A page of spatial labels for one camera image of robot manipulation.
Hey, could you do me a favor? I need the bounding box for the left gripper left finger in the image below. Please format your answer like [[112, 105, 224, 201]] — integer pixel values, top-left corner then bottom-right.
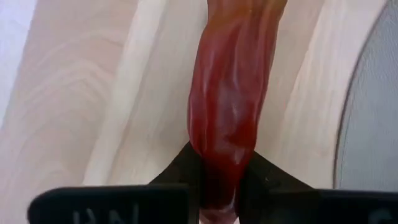
[[27, 141, 203, 224]]

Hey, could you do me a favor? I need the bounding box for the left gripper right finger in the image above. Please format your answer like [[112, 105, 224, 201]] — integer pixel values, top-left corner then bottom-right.
[[238, 151, 398, 224]]

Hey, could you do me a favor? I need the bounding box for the dark red pepper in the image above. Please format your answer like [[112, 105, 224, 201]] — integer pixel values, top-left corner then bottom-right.
[[186, 0, 289, 224]]

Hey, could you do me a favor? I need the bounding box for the grey round mat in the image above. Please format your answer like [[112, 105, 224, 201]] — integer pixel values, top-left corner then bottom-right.
[[333, 0, 398, 192]]

